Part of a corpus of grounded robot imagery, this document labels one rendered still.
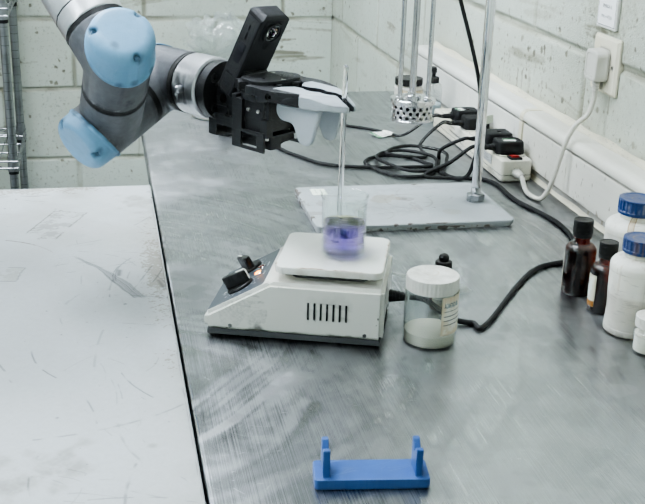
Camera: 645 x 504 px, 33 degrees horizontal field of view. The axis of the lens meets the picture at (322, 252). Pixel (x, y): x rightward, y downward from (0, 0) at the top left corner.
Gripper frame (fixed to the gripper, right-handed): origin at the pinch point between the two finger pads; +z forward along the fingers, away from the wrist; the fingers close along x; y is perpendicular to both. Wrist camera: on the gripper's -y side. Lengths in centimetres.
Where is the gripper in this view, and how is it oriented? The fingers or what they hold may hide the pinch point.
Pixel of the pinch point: (342, 100)
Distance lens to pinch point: 119.9
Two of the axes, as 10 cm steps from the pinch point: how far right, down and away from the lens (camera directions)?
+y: -0.3, 9.4, 3.5
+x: -6.8, 2.3, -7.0
